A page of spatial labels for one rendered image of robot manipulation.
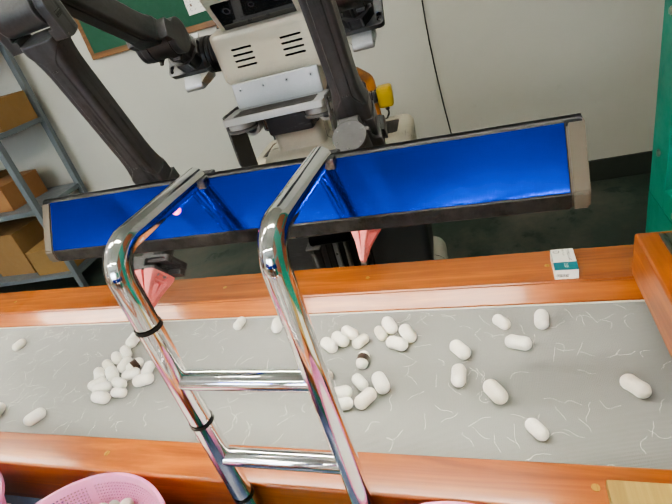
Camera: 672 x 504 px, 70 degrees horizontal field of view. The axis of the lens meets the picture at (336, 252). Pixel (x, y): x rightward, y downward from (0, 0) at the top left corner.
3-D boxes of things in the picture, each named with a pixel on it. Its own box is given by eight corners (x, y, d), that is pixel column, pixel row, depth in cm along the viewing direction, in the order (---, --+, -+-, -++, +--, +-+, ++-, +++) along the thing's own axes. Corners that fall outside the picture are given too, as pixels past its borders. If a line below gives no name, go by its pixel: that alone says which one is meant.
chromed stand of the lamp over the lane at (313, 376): (292, 423, 77) (180, 165, 55) (416, 428, 70) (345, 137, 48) (246, 546, 61) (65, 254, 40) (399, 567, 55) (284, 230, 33)
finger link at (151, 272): (146, 305, 87) (154, 257, 90) (115, 307, 90) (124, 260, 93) (170, 313, 93) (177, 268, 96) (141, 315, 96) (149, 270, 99)
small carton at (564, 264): (550, 259, 82) (549, 249, 81) (572, 257, 81) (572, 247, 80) (554, 280, 77) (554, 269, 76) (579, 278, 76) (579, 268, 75)
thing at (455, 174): (91, 232, 68) (64, 186, 64) (577, 172, 47) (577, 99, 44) (50, 264, 61) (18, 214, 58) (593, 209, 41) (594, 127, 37)
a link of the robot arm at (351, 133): (386, 120, 88) (342, 131, 91) (372, 81, 78) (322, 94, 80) (393, 177, 84) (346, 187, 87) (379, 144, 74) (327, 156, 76)
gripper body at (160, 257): (165, 262, 89) (171, 226, 92) (122, 267, 93) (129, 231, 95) (187, 272, 95) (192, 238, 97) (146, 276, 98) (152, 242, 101)
